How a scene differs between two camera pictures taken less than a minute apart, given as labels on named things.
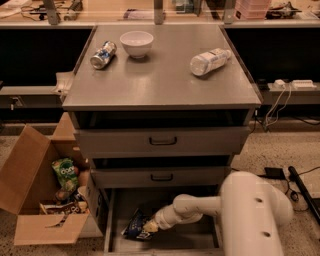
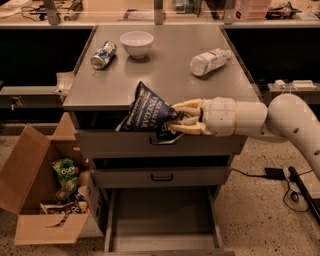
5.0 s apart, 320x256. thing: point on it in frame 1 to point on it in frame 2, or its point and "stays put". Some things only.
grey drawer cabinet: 160,111 stays put
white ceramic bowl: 137,43 stays put
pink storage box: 251,9 stays put
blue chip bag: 134,227 to 151,112
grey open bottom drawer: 199,237 stays put
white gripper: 162,219 to 220,116
